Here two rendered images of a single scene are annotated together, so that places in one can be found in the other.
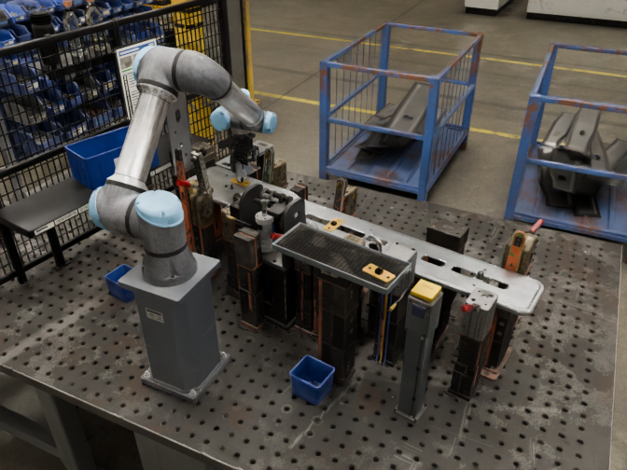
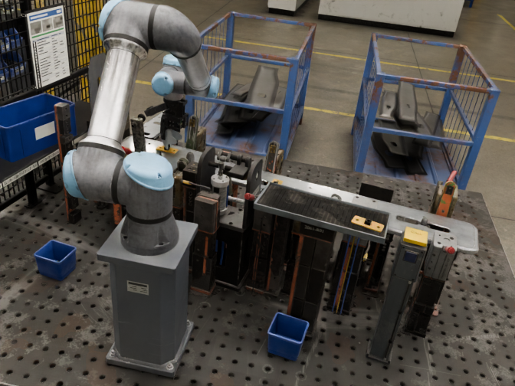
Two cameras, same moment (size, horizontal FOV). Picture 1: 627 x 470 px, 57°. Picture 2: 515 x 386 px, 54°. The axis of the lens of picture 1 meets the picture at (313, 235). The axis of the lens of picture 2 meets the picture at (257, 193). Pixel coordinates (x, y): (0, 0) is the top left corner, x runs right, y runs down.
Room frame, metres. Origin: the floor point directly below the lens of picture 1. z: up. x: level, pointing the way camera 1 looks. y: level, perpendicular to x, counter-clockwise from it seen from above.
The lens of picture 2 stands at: (0.22, 0.48, 1.92)
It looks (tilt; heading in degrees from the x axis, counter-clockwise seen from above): 31 degrees down; 342
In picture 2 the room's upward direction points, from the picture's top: 6 degrees clockwise
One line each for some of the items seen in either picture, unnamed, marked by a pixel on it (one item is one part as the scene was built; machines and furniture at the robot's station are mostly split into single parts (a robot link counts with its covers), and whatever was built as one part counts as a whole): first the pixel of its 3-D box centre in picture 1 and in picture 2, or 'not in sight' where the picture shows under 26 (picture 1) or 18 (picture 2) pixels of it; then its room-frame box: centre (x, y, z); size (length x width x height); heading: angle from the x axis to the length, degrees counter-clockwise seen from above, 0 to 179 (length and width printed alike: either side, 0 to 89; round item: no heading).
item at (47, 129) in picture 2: (114, 156); (29, 125); (2.07, 0.78, 1.09); 0.30 x 0.17 x 0.13; 136
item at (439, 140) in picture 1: (402, 110); (254, 89); (4.13, -0.66, 0.47); 1.20 x 0.80 x 0.95; 153
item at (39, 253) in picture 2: (125, 283); (56, 260); (1.71, 0.70, 0.74); 0.11 x 0.10 x 0.09; 56
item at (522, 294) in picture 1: (340, 227); (280, 187); (1.71, -0.09, 1.00); 1.38 x 0.22 x 0.02; 56
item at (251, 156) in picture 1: (243, 146); (174, 112); (2.00, 0.26, 1.17); 0.09 x 0.08 x 0.12; 56
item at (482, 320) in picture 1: (472, 345); (429, 286); (1.24, -0.46, 0.88); 0.11 x 0.10 x 0.36; 146
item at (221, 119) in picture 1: (229, 117); (170, 81); (1.90, 0.29, 1.32); 0.11 x 0.11 x 0.08; 67
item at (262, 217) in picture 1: (275, 256); (227, 219); (1.60, 0.13, 0.94); 0.18 x 0.13 x 0.49; 56
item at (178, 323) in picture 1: (178, 323); (151, 294); (1.32, 0.40, 0.90); 0.21 x 0.21 x 0.40; 65
